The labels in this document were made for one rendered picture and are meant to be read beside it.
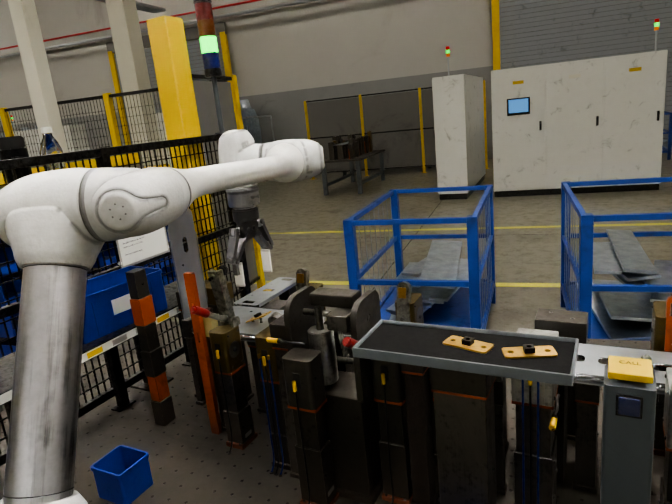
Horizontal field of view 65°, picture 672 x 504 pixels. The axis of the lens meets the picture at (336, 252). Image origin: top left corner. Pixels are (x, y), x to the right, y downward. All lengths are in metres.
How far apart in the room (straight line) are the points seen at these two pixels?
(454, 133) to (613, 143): 2.37
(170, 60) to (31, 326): 1.44
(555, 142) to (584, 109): 0.61
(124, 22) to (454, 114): 5.18
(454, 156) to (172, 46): 7.24
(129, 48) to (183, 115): 6.62
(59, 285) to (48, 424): 0.22
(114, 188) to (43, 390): 0.34
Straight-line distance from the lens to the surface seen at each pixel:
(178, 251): 1.71
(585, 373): 1.26
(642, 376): 0.92
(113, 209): 0.92
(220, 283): 1.42
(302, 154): 1.40
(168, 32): 2.24
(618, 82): 9.12
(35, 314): 1.00
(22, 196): 1.04
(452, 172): 9.12
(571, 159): 9.10
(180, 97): 2.22
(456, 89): 9.03
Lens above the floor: 1.58
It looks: 14 degrees down
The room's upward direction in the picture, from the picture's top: 6 degrees counter-clockwise
